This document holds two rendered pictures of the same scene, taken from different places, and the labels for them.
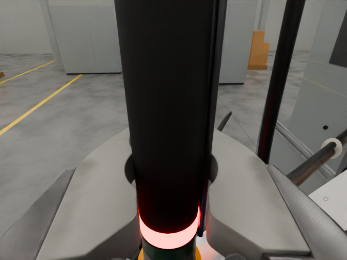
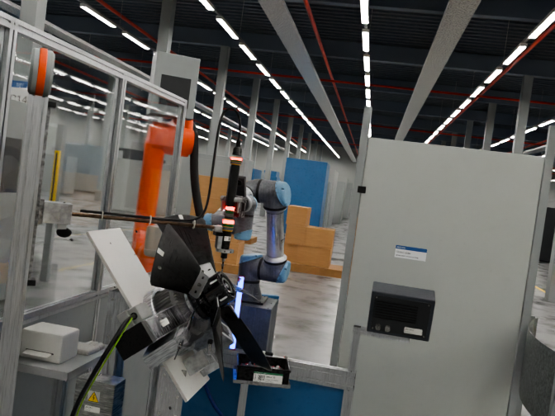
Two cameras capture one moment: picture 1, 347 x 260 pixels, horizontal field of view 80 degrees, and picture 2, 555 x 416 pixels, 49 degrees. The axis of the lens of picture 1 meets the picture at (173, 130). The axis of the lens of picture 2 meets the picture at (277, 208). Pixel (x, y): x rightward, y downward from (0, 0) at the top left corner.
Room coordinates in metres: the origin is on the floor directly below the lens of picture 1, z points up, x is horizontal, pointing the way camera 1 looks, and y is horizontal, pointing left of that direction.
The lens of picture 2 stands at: (2.30, 0.67, 1.62)
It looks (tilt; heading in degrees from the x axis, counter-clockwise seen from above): 2 degrees down; 192
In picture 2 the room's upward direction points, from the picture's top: 7 degrees clockwise
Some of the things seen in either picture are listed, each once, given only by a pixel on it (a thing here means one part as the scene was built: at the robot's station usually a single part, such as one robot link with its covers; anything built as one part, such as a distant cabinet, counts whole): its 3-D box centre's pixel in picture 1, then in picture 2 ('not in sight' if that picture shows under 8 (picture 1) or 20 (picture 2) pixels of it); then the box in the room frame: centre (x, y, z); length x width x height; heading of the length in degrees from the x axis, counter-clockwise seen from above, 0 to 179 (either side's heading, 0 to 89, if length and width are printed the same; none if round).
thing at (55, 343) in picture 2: not in sight; (47, 342); (0.29, -0.57, 0.92); 0.17 x 0.16 x 0.11; 92
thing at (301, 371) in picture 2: not in sight; (253, 361); (-0.28, 0.09, 0.82); 0.90 x 0.04 x 0.08; 92
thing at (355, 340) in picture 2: not in sight; (354, 348); (-0.29, 0.52, 0.96); 0.03 x 0.03 x 0.20; 2
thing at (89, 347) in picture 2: not in sight; (89, 347); (0.12, -0.49, 0.87); 0.15 x 0.09 x 0.02; 177
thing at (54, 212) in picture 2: not in sight; (54, 212); (0.46, -0.50, 1.42); 0.10 x 0.07 x 0.08; 127
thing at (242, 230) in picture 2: not in sight; (239, 226); (-0.19, -0.02, 1.41); 0.11 x 0.08 x 0.11; 85
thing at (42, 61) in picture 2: not in sight; (40, 73); (0.52, -0.57, 1.88); 0.17 x 0.15 x 0.16; 2
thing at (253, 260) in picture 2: not in sight; (251, 266); (-0.71, -0.08, 1.18); 0.13 x 0.12 x 0.14; 85
